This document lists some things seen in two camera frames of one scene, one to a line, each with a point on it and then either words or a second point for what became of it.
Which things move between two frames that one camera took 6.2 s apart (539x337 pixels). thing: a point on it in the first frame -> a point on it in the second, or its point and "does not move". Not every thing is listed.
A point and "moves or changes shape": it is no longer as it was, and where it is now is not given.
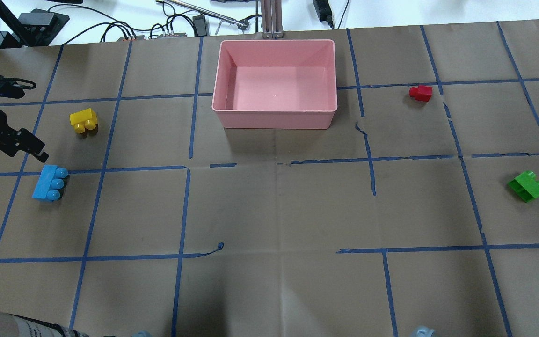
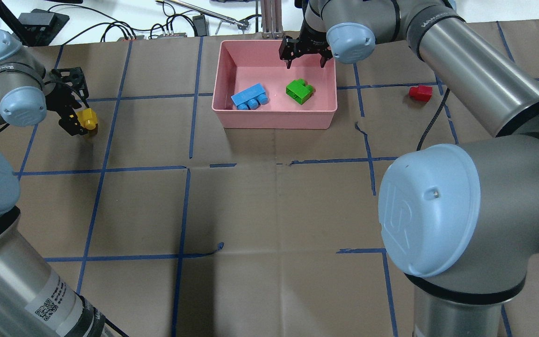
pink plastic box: x=275 y=84 does not move
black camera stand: x=39 y=27 does not move
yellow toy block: x=83 y=120 does not move
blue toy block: x=51 y=180 -> x=251 y=98
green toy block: x=527 y=186 moves or changes shape
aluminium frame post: x=272 y=21 does not move
